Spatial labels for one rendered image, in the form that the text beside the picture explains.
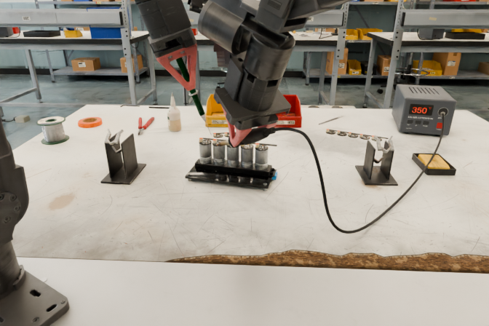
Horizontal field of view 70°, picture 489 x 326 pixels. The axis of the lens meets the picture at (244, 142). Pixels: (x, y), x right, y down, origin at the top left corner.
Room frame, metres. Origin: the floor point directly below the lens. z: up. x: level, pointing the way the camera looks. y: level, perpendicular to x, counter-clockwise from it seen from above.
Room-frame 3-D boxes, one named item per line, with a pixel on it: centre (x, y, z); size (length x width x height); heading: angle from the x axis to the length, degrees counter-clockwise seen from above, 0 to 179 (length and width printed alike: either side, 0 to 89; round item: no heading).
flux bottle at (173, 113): (0.86, 0.18, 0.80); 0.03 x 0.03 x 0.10
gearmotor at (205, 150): (0.62, 0.08, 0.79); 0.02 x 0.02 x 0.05
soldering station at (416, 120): (0.88, -0.47, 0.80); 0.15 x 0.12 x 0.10; 166
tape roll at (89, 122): (0.90, 0.42, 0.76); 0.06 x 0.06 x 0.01
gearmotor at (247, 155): (0.60, -0.01, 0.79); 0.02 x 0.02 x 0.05
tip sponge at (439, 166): (0.64, -0.39, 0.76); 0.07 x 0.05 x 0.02; 178
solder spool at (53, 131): (0.78, 0.46, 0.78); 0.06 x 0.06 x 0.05
